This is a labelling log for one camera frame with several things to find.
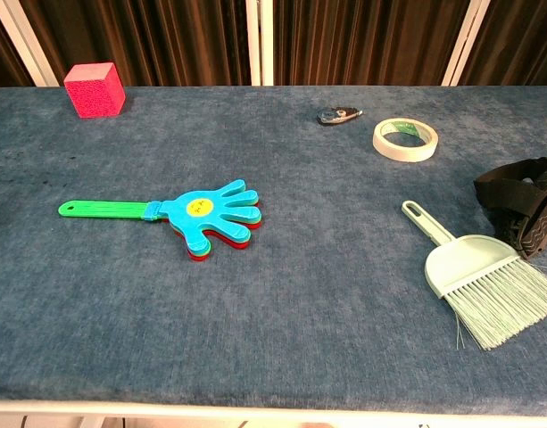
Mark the colourful plastic hand clapper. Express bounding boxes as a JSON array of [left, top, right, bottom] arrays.
[[57, 178, 262, 263]]

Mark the mint green hand brush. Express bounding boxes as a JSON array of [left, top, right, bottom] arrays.
[[401, 200, 547, 351]]

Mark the blue fabric table cover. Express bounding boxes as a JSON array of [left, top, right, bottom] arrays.
[[0, 85, 547, 418]]

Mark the black correction tape dispenser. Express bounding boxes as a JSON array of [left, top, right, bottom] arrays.
[[316, 106, 364, 126]]

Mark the white masking tape roll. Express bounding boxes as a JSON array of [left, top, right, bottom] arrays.
[[372, 117, 439, 163]]

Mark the dark brown curtain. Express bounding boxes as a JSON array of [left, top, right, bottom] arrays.
[[0, 0, 547, 86]]

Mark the pink foam cube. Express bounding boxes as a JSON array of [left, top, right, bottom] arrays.
[[62, 62, 128, 119]]

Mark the white frame post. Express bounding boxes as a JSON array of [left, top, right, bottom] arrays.
[[0, 0, 60, 86], [441, 0, 491, 86], [245, 0, 275, 86]]

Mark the black elastic strap brace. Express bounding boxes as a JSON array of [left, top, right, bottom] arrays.
[[473, 156, 547, 260]]

